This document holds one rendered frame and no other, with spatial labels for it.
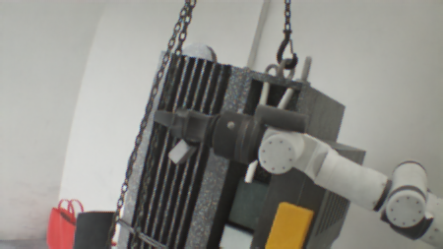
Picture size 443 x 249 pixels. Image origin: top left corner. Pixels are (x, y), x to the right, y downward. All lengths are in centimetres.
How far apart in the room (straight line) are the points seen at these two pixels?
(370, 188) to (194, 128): 34
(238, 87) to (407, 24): 135
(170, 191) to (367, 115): 129
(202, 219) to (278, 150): 45
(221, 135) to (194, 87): 42
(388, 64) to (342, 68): 27
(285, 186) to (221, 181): 21
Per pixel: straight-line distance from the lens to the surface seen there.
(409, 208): 76
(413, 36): 226
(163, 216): 125
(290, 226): 96
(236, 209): 116
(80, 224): 144
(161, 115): 87
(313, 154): 85
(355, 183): 79
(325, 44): 238
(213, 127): 83
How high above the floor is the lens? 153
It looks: 3 degrees down
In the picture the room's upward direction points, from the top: 15 degrees clockwise
